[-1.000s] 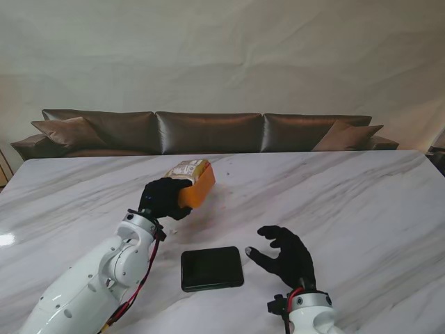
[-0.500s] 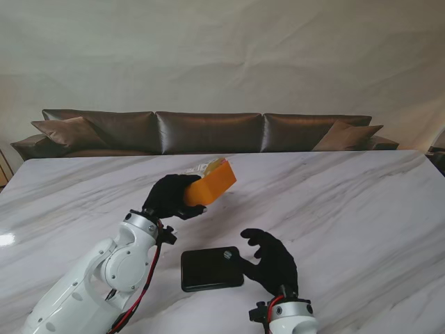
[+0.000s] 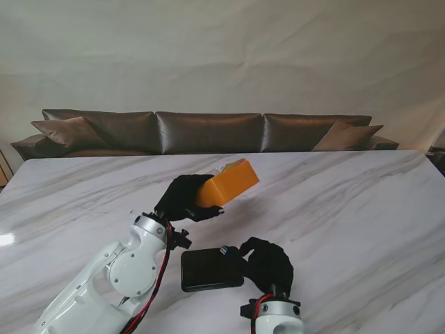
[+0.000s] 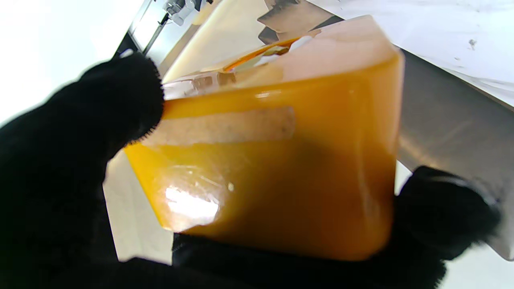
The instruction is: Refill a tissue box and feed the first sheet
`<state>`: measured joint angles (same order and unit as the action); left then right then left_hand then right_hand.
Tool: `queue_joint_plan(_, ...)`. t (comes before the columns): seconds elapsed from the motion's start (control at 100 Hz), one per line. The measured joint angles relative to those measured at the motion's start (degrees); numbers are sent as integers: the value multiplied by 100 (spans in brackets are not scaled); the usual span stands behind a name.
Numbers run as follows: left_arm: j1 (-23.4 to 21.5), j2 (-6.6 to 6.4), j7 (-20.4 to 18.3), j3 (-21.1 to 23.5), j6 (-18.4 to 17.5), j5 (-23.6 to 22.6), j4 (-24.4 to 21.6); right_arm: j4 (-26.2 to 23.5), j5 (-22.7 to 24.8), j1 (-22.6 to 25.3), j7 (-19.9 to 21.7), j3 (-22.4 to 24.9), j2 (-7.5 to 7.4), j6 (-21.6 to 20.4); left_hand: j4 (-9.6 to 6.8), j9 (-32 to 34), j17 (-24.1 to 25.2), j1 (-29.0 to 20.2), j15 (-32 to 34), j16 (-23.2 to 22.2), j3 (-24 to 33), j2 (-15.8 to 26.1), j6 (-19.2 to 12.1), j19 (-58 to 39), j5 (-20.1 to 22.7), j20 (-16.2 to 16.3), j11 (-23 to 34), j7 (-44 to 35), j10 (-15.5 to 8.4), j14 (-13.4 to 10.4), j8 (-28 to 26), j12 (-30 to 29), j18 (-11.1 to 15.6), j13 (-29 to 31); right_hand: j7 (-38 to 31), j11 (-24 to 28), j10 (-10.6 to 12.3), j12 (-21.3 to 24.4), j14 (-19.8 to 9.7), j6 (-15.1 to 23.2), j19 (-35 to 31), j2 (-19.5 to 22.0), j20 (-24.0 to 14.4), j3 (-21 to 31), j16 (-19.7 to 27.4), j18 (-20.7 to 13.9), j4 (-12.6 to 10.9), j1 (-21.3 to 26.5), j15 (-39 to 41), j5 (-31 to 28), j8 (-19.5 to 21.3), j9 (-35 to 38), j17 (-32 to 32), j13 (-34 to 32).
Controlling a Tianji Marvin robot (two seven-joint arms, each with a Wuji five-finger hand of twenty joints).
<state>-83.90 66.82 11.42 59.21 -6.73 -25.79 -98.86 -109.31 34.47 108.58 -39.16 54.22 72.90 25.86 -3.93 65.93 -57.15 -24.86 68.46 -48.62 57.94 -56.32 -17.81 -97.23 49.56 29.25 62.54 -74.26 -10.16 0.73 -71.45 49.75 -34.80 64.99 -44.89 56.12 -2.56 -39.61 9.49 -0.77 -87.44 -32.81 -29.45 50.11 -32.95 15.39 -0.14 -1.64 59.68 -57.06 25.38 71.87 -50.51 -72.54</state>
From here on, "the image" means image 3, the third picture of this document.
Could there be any orange tissue box cover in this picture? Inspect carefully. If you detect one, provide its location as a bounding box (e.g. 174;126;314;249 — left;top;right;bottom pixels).
194;158;261;209

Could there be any gold tissue pack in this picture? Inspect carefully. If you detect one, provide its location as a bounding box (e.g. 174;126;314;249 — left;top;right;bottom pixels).
216;158;246;174

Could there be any wooden furniture piece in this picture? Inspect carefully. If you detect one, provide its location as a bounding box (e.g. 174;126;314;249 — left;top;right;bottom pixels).
0;145;13;191

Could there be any brown throw pillow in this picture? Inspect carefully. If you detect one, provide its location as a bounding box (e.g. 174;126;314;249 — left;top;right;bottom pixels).
311;120;385;152
30;116;107;148

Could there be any dark furniture piece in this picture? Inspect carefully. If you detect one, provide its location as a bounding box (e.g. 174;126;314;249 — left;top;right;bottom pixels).
426;145;445;175

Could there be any brown leather sofa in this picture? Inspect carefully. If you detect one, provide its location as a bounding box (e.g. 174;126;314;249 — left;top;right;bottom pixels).
10;109;400;161

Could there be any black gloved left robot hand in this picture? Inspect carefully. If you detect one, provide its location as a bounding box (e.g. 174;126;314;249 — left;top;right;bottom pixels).
154;173;226;223

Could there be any red black arm cable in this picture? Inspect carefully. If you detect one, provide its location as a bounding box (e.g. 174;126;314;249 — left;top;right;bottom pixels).
121;222;175;334

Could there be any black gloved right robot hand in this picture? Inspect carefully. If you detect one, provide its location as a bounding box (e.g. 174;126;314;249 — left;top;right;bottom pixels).
220;237;295;296

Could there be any white fabric backdrop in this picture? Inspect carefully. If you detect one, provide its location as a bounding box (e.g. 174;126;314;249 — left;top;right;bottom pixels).
0;0;445;163

